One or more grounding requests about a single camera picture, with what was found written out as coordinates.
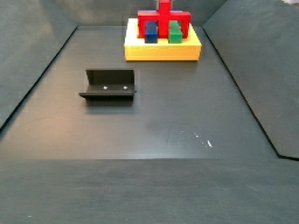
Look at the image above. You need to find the black angled bracket stand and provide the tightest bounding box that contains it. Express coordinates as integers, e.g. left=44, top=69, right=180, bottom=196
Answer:
left=78, top=68, right=136, bottom=99

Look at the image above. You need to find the yellow wooden base board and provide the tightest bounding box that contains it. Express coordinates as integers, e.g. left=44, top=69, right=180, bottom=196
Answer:
left=124, top=18, right=201, bottom=61

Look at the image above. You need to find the green wooden bar block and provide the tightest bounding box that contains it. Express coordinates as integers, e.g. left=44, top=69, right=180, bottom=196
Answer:
left=168, top=20, right=183, bottom=44

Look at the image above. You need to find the purple cross-shaped block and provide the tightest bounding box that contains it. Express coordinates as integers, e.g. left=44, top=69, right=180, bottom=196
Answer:
left=137, top=10, right=183, bottom=13

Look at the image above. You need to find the blue wooden bar block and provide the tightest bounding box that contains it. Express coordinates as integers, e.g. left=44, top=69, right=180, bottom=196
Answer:
left=144, top=21, right=157, bottom=44

